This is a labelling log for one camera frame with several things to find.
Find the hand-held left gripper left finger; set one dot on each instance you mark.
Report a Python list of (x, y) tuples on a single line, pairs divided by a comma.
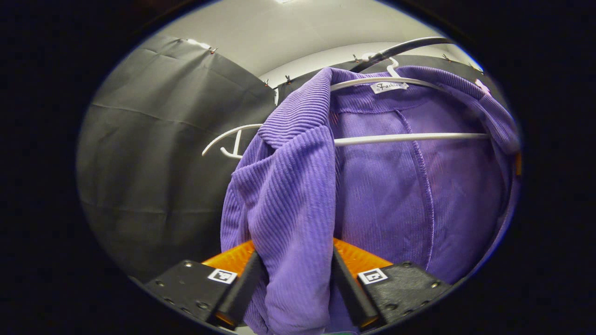
[(242, 288)]

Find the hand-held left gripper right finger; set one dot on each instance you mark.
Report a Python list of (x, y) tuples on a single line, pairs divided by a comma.
[(349, 291)]

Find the white plastic clothes hanger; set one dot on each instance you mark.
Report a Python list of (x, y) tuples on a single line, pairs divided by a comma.
[(419, 137), (223, 136)]

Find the black clothes rack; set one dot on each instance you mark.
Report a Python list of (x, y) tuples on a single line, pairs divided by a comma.
[(409, 45)]

